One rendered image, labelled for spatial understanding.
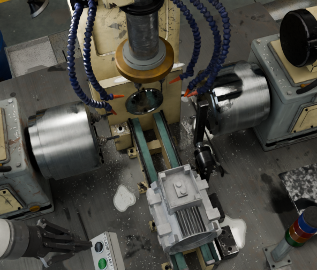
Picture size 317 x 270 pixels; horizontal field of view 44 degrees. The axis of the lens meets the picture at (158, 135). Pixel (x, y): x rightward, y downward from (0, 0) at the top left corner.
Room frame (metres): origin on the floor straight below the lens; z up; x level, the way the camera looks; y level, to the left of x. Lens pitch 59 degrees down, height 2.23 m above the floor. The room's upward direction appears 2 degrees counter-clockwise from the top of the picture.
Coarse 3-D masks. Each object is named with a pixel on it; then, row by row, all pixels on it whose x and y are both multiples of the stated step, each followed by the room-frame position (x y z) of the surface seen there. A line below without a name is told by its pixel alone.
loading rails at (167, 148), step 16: (160, 112) 0.89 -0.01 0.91; (160, 128) 0.81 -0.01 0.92; (144, 144) 0.74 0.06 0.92; (160, 144) 0.78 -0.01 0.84; (176, 144) 0.80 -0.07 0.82; (144, 160) 0.67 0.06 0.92; (176, 160) 0.67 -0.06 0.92; (144, 176) 0.64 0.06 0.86; (176, 256) 0.32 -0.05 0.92; (208, 256) 0.32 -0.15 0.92
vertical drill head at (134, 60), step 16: (144, 0) 0.78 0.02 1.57; (128, 16) 0.79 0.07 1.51; (144, 16) 0.78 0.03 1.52; (128, 32) 0.80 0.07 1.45; (144, 32) 0.77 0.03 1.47; (128, 48) 0.82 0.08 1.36; (144, 48) 0.77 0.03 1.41; (160, 48) 0.82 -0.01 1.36; (128, 64) 0.78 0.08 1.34; (144, 64) 0.76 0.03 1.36; (160, 64) 0.77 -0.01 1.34; (144, 80) 0.73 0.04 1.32; (160, 80) 0.77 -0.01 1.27
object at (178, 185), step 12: (180, 168) 0.53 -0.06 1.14; (168, 180) 0.50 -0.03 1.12; (180, 180) 0.50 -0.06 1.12; (192, 180) 0.50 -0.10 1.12; (168, 192) 0.46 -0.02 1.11; (180, 192) 0.45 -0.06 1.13; (192, 192) 0.46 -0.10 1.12; (168, 204) 0.42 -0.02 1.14; (180, 204) 0.41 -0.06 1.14; (192, 204) 0.42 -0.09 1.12
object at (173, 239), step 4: (196, 172) 0.54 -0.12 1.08; (196, 176) 0.53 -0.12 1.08; (152, 184) 0.50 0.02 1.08; (156, 184) 0.50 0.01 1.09; (152, 188) 0.49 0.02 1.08; (156, 188) 0.49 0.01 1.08; (208, 224) 0.37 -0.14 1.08; (212, 224) 0.36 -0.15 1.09; (216, 224) 0.37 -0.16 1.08; (208, 228) 0.36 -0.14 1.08; (212, 228) 0.35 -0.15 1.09; (216, 228) 0.36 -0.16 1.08; (172, 236) 0.33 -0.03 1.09; (176, 236) 0.34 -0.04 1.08; (168, 240) 0.33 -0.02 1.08; (172, 240) 0.32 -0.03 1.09; (176, 240) 0.32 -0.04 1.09; (212, 240) 0.35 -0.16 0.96; (172, 252) 0.32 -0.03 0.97; (176, 252) 0.32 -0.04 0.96
